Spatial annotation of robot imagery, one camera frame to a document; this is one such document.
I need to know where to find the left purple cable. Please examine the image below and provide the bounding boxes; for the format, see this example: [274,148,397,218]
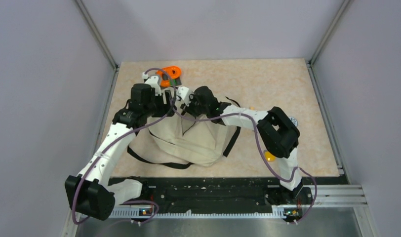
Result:
[71,68,178,226]

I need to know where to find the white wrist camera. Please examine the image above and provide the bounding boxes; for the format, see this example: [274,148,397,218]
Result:
[177,86,195,110]
[142,73,162,96]

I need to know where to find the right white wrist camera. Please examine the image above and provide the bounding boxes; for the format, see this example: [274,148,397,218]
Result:
[177,86,195,110]

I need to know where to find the orange toy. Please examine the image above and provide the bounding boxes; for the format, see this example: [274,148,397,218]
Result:
[156,66,182,88]

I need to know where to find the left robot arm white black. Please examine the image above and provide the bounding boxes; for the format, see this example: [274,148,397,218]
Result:
[64,83,177,224]

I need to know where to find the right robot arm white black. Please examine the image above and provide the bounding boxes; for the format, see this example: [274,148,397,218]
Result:
[181,86,302,192]

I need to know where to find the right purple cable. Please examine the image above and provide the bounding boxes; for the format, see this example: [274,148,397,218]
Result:
[172,95,318,225]

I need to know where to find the beige canvas backpack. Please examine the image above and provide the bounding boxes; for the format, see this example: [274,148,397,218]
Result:
[127,111,241,170]

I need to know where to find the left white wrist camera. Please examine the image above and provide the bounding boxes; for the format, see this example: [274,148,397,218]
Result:
[142,73,162,96]

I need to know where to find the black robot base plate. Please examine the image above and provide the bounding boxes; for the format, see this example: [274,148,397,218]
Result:
[117,176,348,217]

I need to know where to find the purple cable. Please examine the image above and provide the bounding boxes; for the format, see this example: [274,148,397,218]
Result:
[71,68,178,226]
[172,95,318,225]

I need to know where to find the aluminium frame rails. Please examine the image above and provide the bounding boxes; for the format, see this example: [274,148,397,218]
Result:
[62,185,379,237]

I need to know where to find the blue patterned tape roll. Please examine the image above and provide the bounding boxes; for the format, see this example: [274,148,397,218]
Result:
[290,117,298,127]

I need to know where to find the yellow eraser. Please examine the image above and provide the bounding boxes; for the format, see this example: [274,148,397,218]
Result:
[264,151,276,162]

